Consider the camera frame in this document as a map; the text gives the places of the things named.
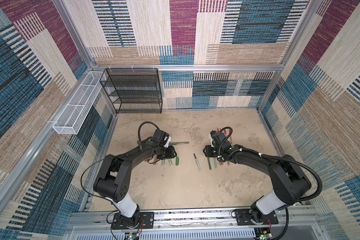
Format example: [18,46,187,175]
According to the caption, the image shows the light green marker short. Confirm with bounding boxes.
[214,158,218,169]

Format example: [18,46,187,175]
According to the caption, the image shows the dark green marker pen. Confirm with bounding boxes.
[207,157,212,170]

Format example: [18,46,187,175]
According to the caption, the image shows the light green marker long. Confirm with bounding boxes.
[193,154,202,172]

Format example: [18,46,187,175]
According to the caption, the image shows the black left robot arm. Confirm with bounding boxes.
[93,129,177,219]

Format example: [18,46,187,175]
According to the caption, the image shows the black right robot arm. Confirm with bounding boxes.
[203,131,312,223]

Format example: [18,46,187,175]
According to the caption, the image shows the black mesh shelf rack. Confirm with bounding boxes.
[100,68,163,114]

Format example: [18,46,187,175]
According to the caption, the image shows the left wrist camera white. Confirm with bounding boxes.
[164,136,171,148]

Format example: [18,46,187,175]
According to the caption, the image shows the white wire mesh basket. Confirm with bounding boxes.
[53,72,103,135]

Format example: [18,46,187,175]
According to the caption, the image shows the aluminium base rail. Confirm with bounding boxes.
[63,205,329,240]

